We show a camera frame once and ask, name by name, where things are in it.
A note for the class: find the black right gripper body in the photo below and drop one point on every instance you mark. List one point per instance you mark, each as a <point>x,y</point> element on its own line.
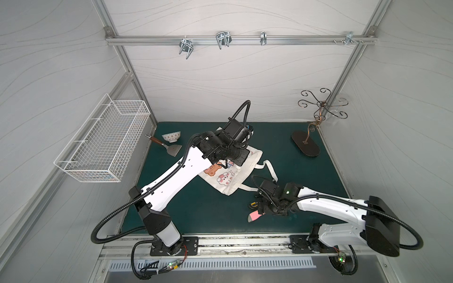
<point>263,204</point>

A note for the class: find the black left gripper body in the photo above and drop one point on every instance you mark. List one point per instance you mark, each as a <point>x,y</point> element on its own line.
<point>235,155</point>

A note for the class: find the pink art knife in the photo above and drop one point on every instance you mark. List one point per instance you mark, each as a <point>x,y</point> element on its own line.
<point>253,216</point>

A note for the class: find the white cartoon tote bag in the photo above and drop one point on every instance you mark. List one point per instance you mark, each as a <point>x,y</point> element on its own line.
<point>226,176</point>

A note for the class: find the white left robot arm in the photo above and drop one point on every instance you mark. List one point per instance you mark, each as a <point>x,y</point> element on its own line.
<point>202,151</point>

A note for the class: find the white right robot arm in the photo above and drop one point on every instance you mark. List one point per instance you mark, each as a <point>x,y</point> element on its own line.
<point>367,223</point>

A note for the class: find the green table mat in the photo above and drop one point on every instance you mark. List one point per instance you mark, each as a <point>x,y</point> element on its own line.
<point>199,208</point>

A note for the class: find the patterned ceramic bowl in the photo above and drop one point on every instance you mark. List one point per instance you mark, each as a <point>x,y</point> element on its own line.
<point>171,137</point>

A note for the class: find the copper jewelry stand black base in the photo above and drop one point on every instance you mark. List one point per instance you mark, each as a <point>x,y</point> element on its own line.
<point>303,140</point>

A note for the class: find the metal hook clamp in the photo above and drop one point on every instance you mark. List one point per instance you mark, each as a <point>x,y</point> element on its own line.
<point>185,46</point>
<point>349,39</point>
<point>223,39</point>
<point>263,38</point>

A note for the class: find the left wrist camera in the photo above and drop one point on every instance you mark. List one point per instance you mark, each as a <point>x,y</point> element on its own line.
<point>235,129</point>

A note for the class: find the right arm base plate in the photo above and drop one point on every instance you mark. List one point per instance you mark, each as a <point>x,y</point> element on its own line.
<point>307,244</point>

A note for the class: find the metal scraper wooden handle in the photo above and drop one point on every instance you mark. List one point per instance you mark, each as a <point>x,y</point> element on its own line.
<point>172,150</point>

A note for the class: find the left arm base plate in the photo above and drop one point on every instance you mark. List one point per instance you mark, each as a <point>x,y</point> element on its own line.
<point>184,246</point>

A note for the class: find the white wire basket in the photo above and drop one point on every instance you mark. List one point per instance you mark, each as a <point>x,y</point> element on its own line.
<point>101,149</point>

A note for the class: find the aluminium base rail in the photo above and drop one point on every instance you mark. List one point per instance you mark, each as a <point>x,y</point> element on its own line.
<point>213,245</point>

